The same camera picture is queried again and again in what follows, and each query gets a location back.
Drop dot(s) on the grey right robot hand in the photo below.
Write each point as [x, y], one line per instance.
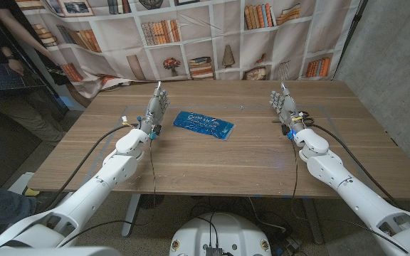
[287, 108]

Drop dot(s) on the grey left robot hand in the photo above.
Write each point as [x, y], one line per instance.
[155, 110]

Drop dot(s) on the blue gel pad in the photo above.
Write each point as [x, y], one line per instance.
[203, 124]

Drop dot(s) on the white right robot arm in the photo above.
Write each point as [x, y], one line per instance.
[354, 193]

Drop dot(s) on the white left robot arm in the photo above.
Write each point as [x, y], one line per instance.
[94, 188]

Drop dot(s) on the printed bookshelf backdrop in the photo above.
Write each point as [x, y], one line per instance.
[205, 46]

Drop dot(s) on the black backdrop stand pole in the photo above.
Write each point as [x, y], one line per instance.
[351, 35]
[37, 73]

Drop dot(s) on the grey table leg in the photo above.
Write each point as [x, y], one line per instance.
[313, 220]
[131, 213]

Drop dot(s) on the person in khaki trousers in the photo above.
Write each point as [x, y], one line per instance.
[16, 106]

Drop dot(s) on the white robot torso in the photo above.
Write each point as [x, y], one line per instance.
[221, 234]

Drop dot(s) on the yellow black floor object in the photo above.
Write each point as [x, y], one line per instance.
[30, 192]

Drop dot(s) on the white floor board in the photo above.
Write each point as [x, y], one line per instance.
[20, 181]

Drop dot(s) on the dark laptop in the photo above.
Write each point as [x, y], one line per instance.
[2, 79]

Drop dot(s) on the person in blue jeans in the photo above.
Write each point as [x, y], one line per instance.
[2, 209]

